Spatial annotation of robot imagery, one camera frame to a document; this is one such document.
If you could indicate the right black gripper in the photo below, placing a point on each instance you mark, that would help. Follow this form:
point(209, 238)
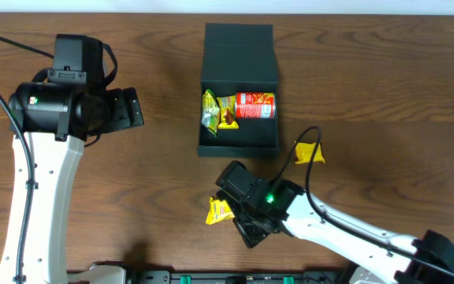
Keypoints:
point(247, 220)

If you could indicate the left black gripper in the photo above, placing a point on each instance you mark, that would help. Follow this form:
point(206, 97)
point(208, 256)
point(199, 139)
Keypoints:
point(124, 110)

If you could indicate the yellow orange snack packet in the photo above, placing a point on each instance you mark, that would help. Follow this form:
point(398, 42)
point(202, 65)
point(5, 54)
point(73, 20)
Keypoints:
point(219, 211)

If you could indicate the plain yellow snack packet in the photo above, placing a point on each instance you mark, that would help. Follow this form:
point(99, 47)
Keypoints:
point(304, 153)

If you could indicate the green orange snack packet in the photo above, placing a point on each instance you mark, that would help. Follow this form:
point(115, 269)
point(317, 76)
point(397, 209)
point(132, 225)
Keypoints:
point(210, 118)

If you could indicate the red chips can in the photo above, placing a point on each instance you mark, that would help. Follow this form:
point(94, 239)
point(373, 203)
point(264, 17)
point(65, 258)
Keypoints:
point(255, 105)

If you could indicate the yellow brown snack packet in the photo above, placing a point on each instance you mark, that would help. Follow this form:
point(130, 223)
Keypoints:
point(227, 106)

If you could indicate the dark green box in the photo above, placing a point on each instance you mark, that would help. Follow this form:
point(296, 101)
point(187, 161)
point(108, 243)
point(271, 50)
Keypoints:
point(240, 58)

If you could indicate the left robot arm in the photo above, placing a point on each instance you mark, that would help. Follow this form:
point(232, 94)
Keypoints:
point(54, 117)

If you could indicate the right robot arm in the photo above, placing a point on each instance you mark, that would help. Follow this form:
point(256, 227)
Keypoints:
point(391, 257)

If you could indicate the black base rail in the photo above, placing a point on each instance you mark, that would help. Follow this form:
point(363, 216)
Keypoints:
point(166, 277)

